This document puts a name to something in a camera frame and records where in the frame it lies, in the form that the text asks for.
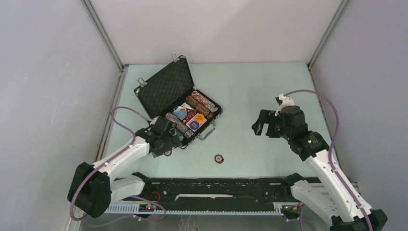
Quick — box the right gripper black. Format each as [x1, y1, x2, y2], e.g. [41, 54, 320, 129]
[251, 109, 293, 141]

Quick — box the blue small blind button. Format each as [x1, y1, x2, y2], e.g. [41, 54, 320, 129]
[188, 120, 200, 130]

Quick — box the all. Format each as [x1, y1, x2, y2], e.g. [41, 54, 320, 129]
[185, 108, 196, 115]

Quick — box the orange big blind button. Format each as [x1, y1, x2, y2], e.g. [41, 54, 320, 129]
[194, 114, 206, 123]

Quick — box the brown 100 poker chip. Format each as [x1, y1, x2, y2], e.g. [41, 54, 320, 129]
[214, 154, 224, 164]
[164, 150, 172, 156]

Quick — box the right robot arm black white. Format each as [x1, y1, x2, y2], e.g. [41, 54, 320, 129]
[252, 105, 388, 231]

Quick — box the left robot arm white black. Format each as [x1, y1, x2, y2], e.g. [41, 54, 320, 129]
[67, 116, 181, 221]

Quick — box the purple blue chip stack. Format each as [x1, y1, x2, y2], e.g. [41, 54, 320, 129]
[165, 113, 194, 138]

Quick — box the blue playing card deck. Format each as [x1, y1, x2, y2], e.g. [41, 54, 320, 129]
[172, 103, 192, 120]

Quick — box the red playing card deck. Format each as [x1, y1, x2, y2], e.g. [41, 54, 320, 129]
[186, 114, 207, 132]

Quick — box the red dice row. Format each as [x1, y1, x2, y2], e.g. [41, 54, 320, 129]
[182, 110, 197, 124]

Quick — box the black aluminium poker case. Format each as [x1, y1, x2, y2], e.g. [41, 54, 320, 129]
[134, 55, 223, 148]

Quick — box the brown chip stack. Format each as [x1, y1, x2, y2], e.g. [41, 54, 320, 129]
[186, 96, 214, 119]

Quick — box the red white chip stack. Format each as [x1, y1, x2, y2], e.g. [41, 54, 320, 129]
[191, 90, 218, 113]

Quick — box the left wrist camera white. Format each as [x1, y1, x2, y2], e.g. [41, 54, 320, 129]
[150, 116, 160, 126]

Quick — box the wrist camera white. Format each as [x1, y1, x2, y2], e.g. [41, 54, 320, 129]
[150, 116, 160, 126]
[275, 94, 295, 116]

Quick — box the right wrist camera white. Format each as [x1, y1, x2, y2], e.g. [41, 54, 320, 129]
[275, 94, 295, 116]

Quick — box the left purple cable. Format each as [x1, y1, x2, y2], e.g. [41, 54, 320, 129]
[69, 106, 167, 222]

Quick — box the purple cable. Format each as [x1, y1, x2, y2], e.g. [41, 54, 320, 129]
[69, 106, 167, 222]
[283, 90, 373, 231]

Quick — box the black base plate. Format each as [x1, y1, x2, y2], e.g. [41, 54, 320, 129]
[122, 178, 311, 211]

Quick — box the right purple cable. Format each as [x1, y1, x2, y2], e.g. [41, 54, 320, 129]
[283, 90, 373, 231]

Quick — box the white cable duct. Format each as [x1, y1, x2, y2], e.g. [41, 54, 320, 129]
[105, 204, 288, 215]

